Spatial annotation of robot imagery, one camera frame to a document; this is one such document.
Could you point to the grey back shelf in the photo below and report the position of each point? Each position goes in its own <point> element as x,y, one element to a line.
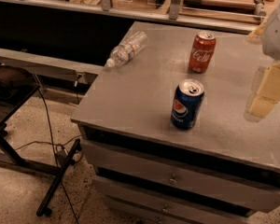
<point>141,10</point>

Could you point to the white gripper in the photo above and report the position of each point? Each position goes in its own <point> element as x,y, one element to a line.
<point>278,32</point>

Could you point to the red coca-cola can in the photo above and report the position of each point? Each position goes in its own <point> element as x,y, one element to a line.
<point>202,51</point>

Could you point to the middle grey drawer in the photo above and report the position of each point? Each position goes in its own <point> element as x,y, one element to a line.
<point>157,207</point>

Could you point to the blue pepsi can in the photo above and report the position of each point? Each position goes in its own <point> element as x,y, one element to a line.
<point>187,101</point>

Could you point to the clear plastic water bottle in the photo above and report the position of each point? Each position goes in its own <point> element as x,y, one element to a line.
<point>127,49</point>

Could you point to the grey drawer cabinet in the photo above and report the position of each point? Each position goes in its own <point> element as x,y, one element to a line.
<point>130,107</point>

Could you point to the black side table stand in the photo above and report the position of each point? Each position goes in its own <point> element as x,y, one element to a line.
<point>20,129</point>

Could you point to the grey drawer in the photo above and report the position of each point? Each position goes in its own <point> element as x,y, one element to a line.
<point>229,189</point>
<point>157,207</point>

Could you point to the top grey drawer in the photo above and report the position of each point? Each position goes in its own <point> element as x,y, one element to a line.
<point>229,189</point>

